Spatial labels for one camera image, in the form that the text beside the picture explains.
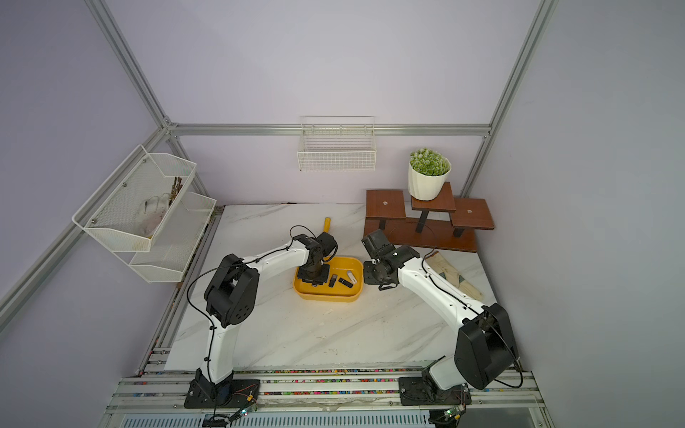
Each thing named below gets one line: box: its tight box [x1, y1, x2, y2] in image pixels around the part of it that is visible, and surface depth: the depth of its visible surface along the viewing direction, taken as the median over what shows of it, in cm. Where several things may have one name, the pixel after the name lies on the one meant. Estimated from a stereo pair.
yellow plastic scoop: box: [322, 216, 332, 233], surface depth 114 cm
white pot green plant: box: [407, 148, 453, 201], surface depth 85 cm
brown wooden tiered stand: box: [362, 181, 496, 254], surface depth 101 cm
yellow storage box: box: [293, 256, 365, 303], surface depth 97 cm
